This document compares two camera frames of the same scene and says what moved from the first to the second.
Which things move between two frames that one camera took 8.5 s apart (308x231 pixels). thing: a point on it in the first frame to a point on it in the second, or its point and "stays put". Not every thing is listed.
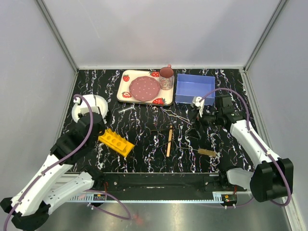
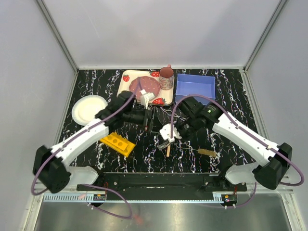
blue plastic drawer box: (188, 86) stays put
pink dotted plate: (144, 88) stays put
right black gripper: (198, 121) to (186, 138)
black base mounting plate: (163, 183) stays put
